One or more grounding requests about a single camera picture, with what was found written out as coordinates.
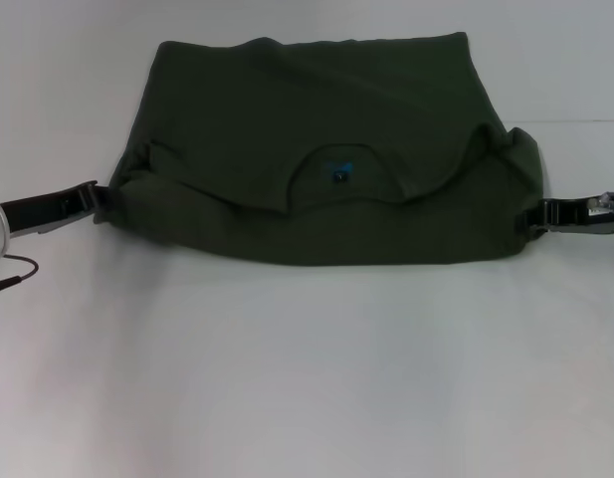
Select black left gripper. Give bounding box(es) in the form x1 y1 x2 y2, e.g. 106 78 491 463
0 180 111 236

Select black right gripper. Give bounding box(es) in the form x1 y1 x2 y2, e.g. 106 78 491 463
525 190 614 236

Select dark green FREE t-shirt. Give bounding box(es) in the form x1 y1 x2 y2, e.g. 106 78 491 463
94 30 546 268

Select left arm cable with plug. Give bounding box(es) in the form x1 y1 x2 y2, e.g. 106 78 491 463
0 253 41 297

